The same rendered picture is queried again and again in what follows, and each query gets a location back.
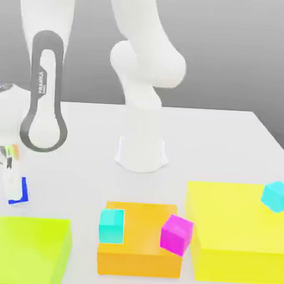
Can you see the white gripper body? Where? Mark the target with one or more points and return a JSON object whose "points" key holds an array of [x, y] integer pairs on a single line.
{"points": [[12, 184]]}

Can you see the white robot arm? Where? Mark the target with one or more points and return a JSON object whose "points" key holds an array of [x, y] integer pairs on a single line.
{"points": [[141, 69]]}

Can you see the small teal cube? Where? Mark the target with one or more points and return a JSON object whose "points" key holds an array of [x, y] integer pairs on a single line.
{"points": [[111, 226]]}

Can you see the small magenta cube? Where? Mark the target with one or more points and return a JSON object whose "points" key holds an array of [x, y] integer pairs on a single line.
{"points": [[175, 235]]}

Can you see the small cyan cube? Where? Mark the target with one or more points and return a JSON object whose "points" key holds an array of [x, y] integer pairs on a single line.
{"points": [[276, 196]]}

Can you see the large lime green box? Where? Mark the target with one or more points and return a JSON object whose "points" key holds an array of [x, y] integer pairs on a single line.
{"points": [[26, 248]]}

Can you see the large orange box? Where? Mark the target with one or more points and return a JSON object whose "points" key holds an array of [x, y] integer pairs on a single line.
{"points": [[141, 235]]}

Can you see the large yellow box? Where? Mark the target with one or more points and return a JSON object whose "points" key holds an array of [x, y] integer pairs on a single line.
{"points": [[233, 226]]}

